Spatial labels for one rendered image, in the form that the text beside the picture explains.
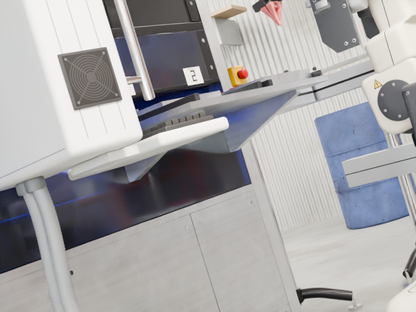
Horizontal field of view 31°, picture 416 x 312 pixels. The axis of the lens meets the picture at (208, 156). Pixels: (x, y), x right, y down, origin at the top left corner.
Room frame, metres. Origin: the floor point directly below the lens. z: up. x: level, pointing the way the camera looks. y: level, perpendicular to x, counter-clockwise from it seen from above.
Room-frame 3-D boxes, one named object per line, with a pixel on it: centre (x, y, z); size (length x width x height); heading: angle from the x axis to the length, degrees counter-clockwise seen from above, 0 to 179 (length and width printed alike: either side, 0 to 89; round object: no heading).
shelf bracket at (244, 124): (2.57, -0.21, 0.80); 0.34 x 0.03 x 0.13; 49
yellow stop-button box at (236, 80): (2.82, -0.18, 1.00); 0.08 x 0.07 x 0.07; 49
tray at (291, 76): (2.48, -0.19, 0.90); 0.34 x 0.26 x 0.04; 49
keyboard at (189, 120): (1.85, 0.14, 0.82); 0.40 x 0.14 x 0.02; 38
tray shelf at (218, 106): (2.38, -0.04, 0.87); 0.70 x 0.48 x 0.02; 139
